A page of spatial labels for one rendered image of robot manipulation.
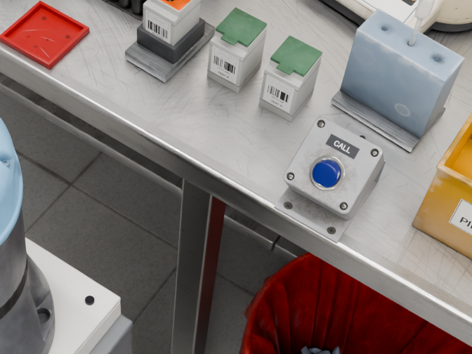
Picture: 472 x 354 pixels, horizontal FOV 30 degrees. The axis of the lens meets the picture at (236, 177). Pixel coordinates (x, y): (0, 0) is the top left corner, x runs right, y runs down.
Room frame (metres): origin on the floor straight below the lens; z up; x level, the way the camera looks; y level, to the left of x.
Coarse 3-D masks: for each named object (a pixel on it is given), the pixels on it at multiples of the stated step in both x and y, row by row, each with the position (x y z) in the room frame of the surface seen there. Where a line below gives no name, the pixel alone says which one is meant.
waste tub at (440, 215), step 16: (464, 128) 0.52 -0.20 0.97; (464, 144) 0.57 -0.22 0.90; (448, 160) 0.49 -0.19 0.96; (464, 160) 0.56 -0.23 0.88; (448, 176) 0.47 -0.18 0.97; (464, 176) 0.47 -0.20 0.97; (432, 192) 0.47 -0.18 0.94; (448, 192) 0.47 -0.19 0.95; (464, 192) 0.46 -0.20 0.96; (432, 208) 0.47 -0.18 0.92; (448, 208) 0.46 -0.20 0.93; (464, 208) 0.46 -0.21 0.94; (416, 224) 0.47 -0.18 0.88; (432, 224) 0.47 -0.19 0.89; (448, 224) 0.46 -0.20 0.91; (464, 224) 0.45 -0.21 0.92; (448, 240) 0.46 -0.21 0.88; (464, 240) 0.45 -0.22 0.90
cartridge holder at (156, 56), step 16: (144, 32) 0.64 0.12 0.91; (192, 32) 0.65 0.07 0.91; (208, 32) 0.67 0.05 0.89; (128, 48) 0.63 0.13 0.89; (144, 48) 0.63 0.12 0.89; (160, 48) 0.63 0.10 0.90; (176, 48) 0.62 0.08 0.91; (192, 48) 0.65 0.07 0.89; (144, 64) 0.62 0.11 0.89; (160, 64) 0.62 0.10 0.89; (176, 64) 0.62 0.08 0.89
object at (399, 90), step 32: (384, 32) 0.63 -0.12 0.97; (352, 64) 0.62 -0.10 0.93; (384, 64) 0.60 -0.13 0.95; (416, 64) 0.59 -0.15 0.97; (448, 64) 0.60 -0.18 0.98; (352, 96) 0.62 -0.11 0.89; (384, 96) 0.60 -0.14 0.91; (416, 96) 0.58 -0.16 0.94; (384, 128) 0.58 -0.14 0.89; (416, 128) 0.58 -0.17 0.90
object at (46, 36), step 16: (32, 16) 0.67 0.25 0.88; (48, 16) 0.67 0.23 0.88; (64, 16) 0.67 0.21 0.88; (16, 32) 0.64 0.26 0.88; (32, 32) 0.64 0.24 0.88; (48, 32) 0.65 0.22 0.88; (64, 32) 0.65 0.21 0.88; (80, 32) 0.65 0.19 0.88; (16, 48) 0.62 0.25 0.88; (32, 48) 0.62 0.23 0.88; (48, 48) 0.63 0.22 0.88; (64, 48) 0.62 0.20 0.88; (48, 64) 0.60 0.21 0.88
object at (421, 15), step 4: (420, 0) 0.61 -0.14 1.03; (424, 0) 0.61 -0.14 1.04; (428, 0) 0.61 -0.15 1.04; (432, 0) 0.61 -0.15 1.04; (420, 4) 0.61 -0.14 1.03; (424, 4) 0.61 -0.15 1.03; (428, 4) 0.61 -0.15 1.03; (432, 4) 0.61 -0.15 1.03; (416, 8) 0.62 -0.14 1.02; (420, 8) 0.61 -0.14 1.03; (424, 8) 0.61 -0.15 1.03; (428, 8) 0.61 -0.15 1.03; (416, 12) 0.61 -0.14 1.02; (420, 12) 0.61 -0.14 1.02; (424, 12) 0.61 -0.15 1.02; (428, 12) 0.61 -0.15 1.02; (416, 16) 0.61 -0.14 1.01; (420, 16) 0.61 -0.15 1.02; (424, 16) 0.61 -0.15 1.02; (428, 16) 0.61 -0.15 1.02
